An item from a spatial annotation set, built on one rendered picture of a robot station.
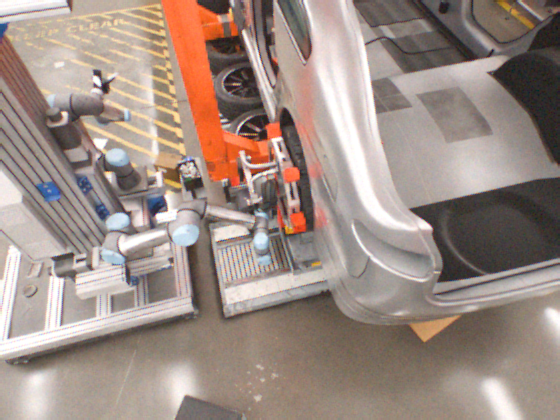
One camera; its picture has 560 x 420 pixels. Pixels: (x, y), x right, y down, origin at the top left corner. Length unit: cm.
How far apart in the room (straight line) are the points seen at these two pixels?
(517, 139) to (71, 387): 318
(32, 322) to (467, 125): 304
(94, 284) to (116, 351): 75
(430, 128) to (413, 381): 158
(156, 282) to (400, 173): 178
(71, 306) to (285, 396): 154
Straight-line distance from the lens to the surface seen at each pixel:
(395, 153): 243
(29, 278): 336
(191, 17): 222
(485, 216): 248
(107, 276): 243
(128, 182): 263
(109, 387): 300
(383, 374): 282
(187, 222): 190
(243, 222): 206
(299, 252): 286
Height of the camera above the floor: 268
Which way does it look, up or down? 53 degrees down
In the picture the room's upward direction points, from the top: 3 degrees counter-clockwise
